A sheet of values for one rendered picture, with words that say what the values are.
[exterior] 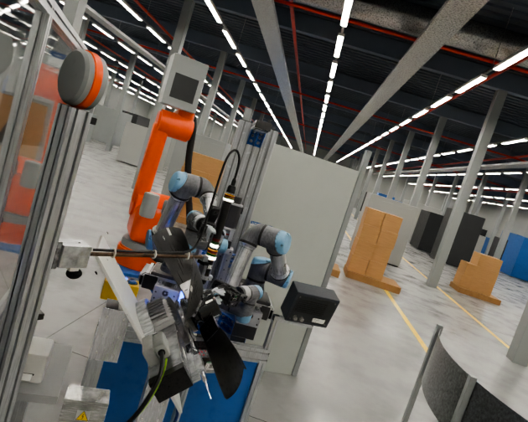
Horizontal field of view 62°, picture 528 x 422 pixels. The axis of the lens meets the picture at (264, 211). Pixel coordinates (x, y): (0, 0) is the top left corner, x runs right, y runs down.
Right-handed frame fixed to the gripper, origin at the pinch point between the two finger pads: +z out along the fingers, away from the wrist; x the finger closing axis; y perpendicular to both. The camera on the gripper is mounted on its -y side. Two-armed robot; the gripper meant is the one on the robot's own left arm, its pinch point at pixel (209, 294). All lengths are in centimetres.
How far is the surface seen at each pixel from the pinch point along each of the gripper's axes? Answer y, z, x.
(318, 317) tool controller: 25, -68, 5
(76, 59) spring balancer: -5, 87, -75
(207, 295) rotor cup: 13.6, 18.6, -8.4
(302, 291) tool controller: 16, -54, -7
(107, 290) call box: -39.9, 20.7, 19.5
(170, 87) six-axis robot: -329, -210, -83
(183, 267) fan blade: 0.1, 22.9, -14.0
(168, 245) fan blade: -6.5, 28.0, -20.3
